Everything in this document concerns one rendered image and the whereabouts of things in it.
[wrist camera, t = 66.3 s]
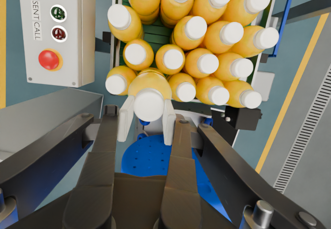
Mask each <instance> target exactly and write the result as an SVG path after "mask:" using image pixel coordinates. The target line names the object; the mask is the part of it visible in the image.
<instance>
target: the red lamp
mask: <svg viewBox="0 0 331 229"><path fill-rule="evenodd" d="M52 36H53V37H54V38H55V39H57V40H63V39H64V38H65V32H64V30H63V29H61V28H53V29H52Z"/></svg>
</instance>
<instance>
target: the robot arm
mask: <svg viewBox="0 0 331 229"><path fill-rule="evenodd" d="M134 99H135V96H134V95H129V96H128V98H127V99H126V101H125V103H124V104H123V106H122V107H121V108H119V106H117V105H113V104H107V105H104V106H103V117H102V118H99V119H94V115H93V114H90V113H82V114H78V115H77V116H75V117H73V118H72V119H70V120H68V121H67V122H65V123H64V124H62V125H60V126H59V127H57V128H55V129H54V130H52V131H50V132H49V133H47V134H46V135H44V136H43V137H41V138H39V139H38V140H36V141H34V142H33V143H31V144H29V145H28V146H26V147H25V148H23V149H21V150H20V151H18V152H16V153H15V154H13V155H11V156H10V157H8V158H7V159H5V160H3V161H2V162H0V229H327V228H326V227H325V226H324V224H323V223H322V222H321V221H320V220H318V219H317V218H316V217H315V216H313V215H312V214H311V213H309V212H308V211H306V210H305V209H303V208H302V207H301V206H299V205H298V204H296V203H295V202H293V201H292V200H291V199H289V198H288V197H286V196H285V195H283V194H282V193H280V192H279V191H278V190H276V189H275V188H273V187H272V186H271V185H270V184H269V183H268V182H267V181H265V180H264V179H263V178H262V177H261V176H260V175H259V174H258V173H257V172H256V171H255V170H254V169H253V168H252V167H251V166H250V165H249V164H248V163H247V162H246V160H245V159H244V158H243V157H242V156H241V155H240V154H239V153H238V152H237V151H236V150H234V149H233V148H232V147H231V146H230V145H229V144H228V143H227V142H226V141H225V140H224V139H223V138H222V137H221V136H220V135H219V134H218V133H217V132H216V131H215V130H214V129H213V128H212V127H211V126H210V125H208V124H198V127H197V128H196V127H192V126H190V122H189V121H187V120H185V118H184V116H183V115H181V114H176V113H175V112H174V109H173V106H172V103H171V100H170V99H165V103H164V105H165V107H164V112H163V131H164V143H165V145H169V146H171V145H172V148H171V154H170V158H169V164H168V170H167V175H153V176H144V177H139V176H135V175H131V174H127V173H122V172H115V161H116V144H117V140H118V141H120V142H124V141H126V138H127V135H128V132H129V129H130V126H131V123H132V119H133V111H134V109H133V104H134ZM94 140H95V141H94ZM93 142H94V144H93ZM92 144H93V148H92V151H91V152H88V154H87V156H86V159H85V162H84V164H83V167H82V170H81V173H80V176H79V179H78V181H77V184H76V186H75V187H74V188H73V189H72V190H71V191H69V192H67V193H66V194H64V195H62V196H60V197H59V198H57V199H55V200H54V201H52V202H50V203H48V204H47V205H45V206H43V207H41V208H40V209H38V210H36V209H37V207H38V206H39V205H40V204H41V203H42V202H43V201H44V199H45V198H46V197H47V196H48V195H49V194H50V193H51V191H52V190H53V189H54V188H55V187H56V186H57V184H58V183H59V182H60V181H61V180H62V179H63V178H64V176H65V175H66V174H67V173H68V172H69V171H70V169H71V168H72V167H73V166H74V165H75V164H76V163H77V161H78V160H79V159H80V158H81V157H82V156H83V155H84V153H85V152H86V151H87V150H88V149H89V148H90V147H91V145H92ZM192 147H193V148H194V149H193V151H194V153H195V155H196V157H197V159H198V161H199V163H200V164H201V166H202V168H203V170H204V172H205V174H206V176H207V178H208V179H209V181H210V183H211V185H212V187H213V189H214V191H215V193H216V194H217V196H218V198H219V200H220V202H221V204H222V206H223V207H224V209H225V211H226V213H227V215H228V217H229V219H230V220H231V221H229V220H228V219H227V218H226V217H225V216H224V215H222V214H221V213H220V212H219V211H218V210H216V209H215V208H214V207H213V206H212V205H211V204H209V203H208V202H207V201H206V200H205V199H203V198H202V197H201V196H200V194H199V193H198V185H197V175H196V164H195V159H193V157H192ZM35 210H36V211H35Z"/></svg>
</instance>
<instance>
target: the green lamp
mask: <svg viewBox="0 0 331 229"><path fill-rule="evenodd" d="M51 15H52V16H53V17H54V18H55V19H57V20H62V19H63V18H64V16H65V13H64V11H63V10H62V9H61V8H60V7H58V6H54V7H52V8H51Z"/></svg>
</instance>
